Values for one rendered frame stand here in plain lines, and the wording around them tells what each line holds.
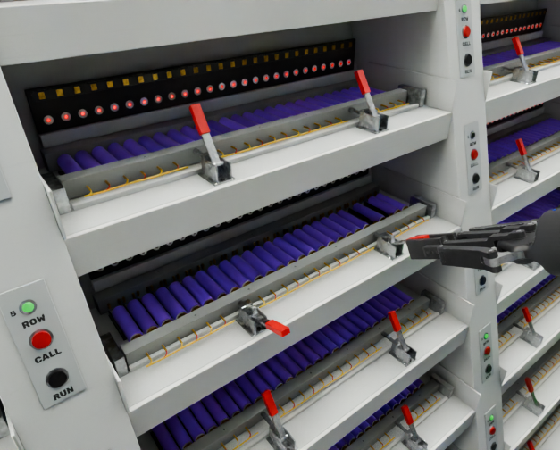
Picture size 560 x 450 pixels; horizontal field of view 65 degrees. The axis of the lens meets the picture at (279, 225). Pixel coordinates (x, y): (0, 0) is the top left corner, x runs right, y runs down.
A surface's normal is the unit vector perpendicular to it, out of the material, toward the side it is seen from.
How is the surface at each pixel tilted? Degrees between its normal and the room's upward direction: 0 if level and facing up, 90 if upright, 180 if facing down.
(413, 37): 90
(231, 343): 17
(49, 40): 107
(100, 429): 90
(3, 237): 90
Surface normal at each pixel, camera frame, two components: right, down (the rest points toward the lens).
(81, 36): 0.60, 0.41
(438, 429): -0.02, -0.85
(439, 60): -0.80, 0.33
